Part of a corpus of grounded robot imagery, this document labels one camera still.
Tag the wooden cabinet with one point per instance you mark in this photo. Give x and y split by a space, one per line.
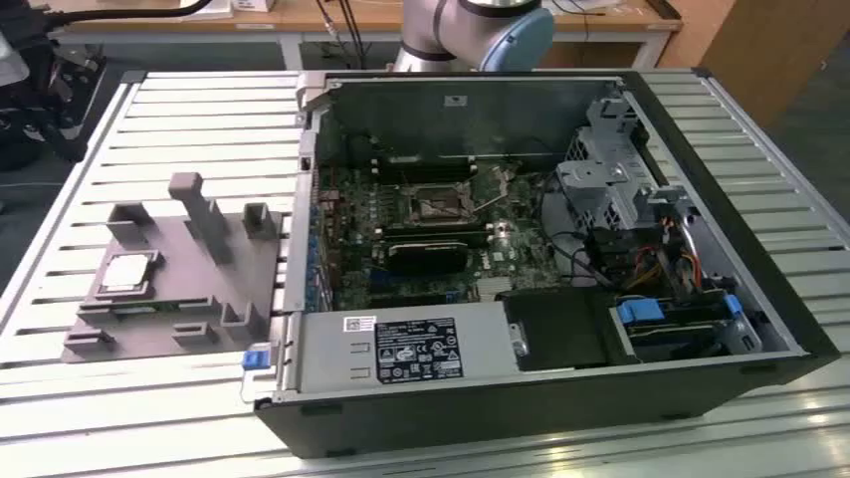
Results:
764 50

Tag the silver chipset heatsink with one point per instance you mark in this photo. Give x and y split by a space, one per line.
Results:
495 289

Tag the black RAM slots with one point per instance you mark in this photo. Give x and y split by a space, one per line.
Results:
425 168

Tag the silver square CPU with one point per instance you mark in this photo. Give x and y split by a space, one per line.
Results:
126 271

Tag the green motherboard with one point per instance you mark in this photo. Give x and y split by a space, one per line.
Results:
518 249

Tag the green RAM stick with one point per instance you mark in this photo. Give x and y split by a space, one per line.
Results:
143 308

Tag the black plastic shroud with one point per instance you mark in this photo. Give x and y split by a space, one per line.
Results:
565 328

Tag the silver metal disk bay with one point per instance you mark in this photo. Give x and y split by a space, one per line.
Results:
598 179

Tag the black graphics card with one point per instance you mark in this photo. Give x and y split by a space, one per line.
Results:
429 256

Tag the wooden desk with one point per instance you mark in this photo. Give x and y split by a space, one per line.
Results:
266 24

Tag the small blue clip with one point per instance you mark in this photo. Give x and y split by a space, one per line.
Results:
733 305

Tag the white box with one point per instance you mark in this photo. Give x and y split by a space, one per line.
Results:
215 11

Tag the blue disk carrier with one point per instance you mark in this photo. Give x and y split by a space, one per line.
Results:
639 311

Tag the black RAM stick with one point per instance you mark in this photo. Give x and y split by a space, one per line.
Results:
431 234

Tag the grey plastic parts rack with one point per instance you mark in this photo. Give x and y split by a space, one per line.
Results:
192 279

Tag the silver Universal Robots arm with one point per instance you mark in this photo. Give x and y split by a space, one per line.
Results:
451 30

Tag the CPU socket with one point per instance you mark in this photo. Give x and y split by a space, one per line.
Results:
438 204

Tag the blue case latch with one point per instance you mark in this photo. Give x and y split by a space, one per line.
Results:
258 359

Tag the black open PC case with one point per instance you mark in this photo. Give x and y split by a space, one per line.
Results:
465 418

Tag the grey power supply unit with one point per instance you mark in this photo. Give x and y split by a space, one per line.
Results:
333 348

